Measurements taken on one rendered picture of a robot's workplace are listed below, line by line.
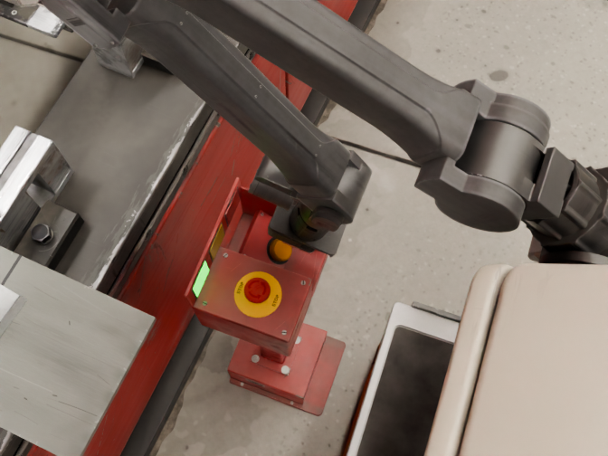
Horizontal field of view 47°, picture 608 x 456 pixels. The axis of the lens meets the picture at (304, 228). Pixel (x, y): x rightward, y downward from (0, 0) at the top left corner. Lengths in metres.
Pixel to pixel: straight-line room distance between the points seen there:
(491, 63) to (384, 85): 1.70
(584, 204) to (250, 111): 0.32
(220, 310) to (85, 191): 0.26
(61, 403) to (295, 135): 0.40
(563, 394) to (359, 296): 1.43
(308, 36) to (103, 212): 0.56
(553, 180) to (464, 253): 1.33
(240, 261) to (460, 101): 0.56
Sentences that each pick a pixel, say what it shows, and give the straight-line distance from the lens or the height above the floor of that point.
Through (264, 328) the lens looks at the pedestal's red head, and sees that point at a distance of 1.04.
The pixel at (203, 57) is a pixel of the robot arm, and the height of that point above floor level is 1.27.
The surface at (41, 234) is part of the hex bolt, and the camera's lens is 1.00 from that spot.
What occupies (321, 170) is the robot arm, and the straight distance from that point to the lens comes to 0.76.
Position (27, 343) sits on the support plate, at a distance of 0.87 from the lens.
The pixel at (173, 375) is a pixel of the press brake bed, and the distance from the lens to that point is 1.80.
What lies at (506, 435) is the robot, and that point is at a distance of 0.47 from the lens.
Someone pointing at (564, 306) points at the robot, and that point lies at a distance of 0.49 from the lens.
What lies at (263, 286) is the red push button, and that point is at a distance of 1.03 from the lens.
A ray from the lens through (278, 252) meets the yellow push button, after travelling 1.13.
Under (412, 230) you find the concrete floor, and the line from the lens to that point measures 1.95.
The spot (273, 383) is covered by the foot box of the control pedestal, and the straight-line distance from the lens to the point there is 1.70.
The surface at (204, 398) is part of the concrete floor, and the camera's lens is 1.83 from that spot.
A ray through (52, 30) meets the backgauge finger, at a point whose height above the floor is 1.00.
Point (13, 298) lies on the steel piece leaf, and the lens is 0.89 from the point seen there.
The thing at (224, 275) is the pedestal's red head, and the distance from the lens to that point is 1.07.
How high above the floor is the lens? 1.80
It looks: 69 degrees down
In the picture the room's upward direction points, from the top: 1 degrees clockwise
